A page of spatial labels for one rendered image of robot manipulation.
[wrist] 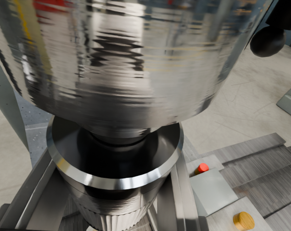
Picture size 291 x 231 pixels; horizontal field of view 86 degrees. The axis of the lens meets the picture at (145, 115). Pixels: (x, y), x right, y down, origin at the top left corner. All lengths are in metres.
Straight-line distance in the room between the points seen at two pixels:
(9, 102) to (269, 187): 0.72
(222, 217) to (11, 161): 1.58
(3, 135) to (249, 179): 1.83
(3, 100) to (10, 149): 1.25
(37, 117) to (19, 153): 1.24
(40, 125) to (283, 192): 0.66
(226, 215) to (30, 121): 0.47
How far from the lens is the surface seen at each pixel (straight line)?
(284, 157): 0.67
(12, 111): 0.57
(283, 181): 0.60
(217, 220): 0.31
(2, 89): 0.52
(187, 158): 0.38
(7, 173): 1.65
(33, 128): 0.50
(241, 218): 0.31
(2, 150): 1.80
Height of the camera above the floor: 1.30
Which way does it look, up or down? 44 degrees down
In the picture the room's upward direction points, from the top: 12 degrees clockwise
